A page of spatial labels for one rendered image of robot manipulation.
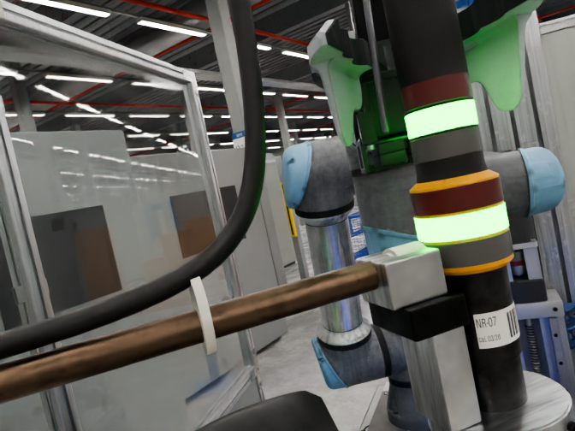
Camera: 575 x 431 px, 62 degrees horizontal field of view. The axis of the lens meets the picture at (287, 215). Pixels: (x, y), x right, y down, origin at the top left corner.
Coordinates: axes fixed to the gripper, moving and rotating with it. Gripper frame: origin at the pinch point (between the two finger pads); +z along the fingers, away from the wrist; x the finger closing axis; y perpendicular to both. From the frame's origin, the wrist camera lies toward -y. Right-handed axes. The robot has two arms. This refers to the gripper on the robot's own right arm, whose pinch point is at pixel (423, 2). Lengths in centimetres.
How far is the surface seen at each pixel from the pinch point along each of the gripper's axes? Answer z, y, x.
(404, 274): 1.6, 11.9, 3.4
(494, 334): 0.1, 15.8, -0.3
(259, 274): -459, 91, 102
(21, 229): -56, 5, 61
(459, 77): -0.3, 3.6, -1.1
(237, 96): -676, -137, 121
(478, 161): -0.5, 7.6, -1.2
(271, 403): -13.6, 23.7, 14.1
